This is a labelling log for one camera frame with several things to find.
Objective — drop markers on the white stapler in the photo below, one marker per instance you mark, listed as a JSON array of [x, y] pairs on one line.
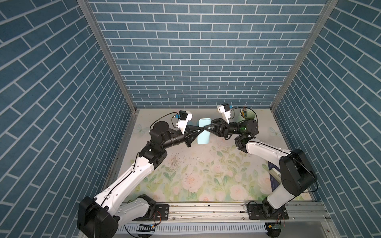
[[275, 174]]

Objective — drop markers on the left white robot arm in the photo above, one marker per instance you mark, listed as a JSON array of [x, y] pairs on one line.
[[102, 215]]

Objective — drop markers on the green pen cup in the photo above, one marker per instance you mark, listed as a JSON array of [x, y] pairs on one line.
[[250, 115]]

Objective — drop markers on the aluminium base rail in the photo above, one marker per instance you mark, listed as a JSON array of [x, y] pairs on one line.
[[294, 211]]

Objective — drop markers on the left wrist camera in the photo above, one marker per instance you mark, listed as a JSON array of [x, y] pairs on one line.
[[183, 118]]

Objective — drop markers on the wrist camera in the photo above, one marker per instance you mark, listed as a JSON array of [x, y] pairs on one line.
[[183, 118], [224, 109]]

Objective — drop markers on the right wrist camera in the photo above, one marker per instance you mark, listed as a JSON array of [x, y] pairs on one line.
[[224, 109]]

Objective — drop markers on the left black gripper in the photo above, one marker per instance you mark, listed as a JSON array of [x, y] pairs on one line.
[[190, 139]]

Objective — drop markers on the floral table mat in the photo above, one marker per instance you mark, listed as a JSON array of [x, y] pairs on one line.
[[216, 171]]

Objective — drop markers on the dark blue book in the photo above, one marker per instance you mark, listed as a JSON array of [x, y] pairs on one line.
[[274, 183]]

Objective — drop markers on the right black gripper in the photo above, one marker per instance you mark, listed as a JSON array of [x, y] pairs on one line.
[[226, 130]]

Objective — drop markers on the coloured pencils in cup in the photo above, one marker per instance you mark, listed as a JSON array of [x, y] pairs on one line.
[[243, 112]]

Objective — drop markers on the light blue paper front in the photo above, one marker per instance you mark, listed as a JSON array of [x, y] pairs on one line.
[[204, 137]]

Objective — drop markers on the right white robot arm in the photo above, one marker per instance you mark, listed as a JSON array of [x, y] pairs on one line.
[[296, 173]]

